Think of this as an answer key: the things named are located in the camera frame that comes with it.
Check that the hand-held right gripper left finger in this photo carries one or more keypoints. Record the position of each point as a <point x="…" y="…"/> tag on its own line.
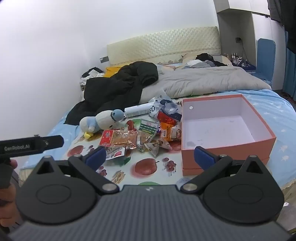
<point x="96" y="154"/>

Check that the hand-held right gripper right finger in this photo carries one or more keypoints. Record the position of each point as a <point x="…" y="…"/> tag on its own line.
<point x="203" y="157"/>

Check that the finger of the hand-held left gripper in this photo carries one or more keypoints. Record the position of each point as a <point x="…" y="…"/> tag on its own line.
<point x="54" y="141"/>

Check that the red label orange snack packet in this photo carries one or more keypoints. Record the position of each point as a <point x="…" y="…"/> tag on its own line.
<point x="120" y="140"/>

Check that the pink cardboard box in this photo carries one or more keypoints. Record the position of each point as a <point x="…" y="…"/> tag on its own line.
<point x="231" y="148"/>

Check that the small clear snack wrapper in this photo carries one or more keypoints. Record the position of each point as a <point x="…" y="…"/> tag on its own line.
<point x="141" y="147"/>

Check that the triangular clear snack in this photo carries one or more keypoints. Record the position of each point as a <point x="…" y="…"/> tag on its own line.
<point x="155" y="147"/>

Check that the red white snack packet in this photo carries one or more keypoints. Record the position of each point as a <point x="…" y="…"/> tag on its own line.
<point x="165" y="118"/>

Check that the green label snack packet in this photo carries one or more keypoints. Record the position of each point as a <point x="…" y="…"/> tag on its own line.
<point x="148" y="127"/>

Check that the person's left hand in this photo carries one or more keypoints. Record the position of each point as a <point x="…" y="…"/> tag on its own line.
<point x="7" y="204"/>

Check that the blue white plush penguin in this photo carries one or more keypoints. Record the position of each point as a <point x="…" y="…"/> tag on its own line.
<point x="104" y="120"/>

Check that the fruit printed mat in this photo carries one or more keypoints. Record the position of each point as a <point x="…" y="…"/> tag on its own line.
<point x="143" y="162"/>

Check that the white cylindrical can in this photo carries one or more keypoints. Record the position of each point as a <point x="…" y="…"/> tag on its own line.
<point x="136" y="110"/>

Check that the clear blue-printed plastic bag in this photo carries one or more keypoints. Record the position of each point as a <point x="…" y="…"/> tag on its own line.
<point x="166" y="105"/>

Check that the black puffer jacket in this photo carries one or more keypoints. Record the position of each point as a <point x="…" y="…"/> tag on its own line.
<point x="111" y="88"/>

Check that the black white bag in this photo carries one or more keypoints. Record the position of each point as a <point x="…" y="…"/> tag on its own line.
<point x="92" y="73"/>

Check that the grey quilt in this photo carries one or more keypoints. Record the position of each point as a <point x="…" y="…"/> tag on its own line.
<point x="208" y="78"/>

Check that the yellow cloth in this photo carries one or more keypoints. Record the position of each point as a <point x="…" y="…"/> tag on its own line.
<point x="112" y="71"/>

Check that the pile of clothes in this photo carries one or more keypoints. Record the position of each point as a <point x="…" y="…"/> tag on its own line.
<point x="203" y="58"/>

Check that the group of small bottles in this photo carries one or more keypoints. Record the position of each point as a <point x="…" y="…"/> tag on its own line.
<point x="234" y="56"/>

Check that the blue chair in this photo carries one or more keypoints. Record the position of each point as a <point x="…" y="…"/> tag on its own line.
<point x="266" y="58"/>

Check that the blue curtain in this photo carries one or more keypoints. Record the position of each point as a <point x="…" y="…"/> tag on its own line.
<point x="290" y="74"/>

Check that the cream padded headboard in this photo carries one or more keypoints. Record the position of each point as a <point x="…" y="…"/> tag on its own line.
<point x="161" y="44"/>

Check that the white wardrobe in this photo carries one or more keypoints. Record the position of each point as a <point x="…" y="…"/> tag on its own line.
<point x="233" y="25"/>

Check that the grey wall socket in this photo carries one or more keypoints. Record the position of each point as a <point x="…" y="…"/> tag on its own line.
<point x="104" y="59"/>

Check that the black wall socket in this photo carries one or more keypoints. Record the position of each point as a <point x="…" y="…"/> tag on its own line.
<point x="238" y="39"/>

